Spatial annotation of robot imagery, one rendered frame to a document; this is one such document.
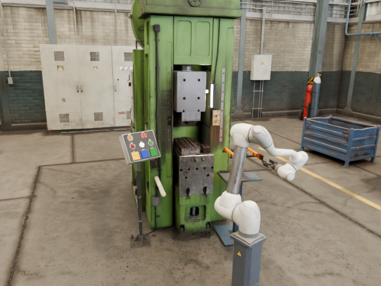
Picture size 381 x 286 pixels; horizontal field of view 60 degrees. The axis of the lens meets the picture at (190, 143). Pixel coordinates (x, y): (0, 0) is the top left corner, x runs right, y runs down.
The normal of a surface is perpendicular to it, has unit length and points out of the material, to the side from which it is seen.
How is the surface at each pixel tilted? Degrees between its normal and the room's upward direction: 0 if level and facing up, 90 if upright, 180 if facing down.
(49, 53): 90
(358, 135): 90
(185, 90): 90
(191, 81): 90
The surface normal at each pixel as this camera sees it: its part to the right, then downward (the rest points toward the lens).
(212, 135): 0.26, 0.26
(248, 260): -0.10, 0.26
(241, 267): -0.77, 0.15
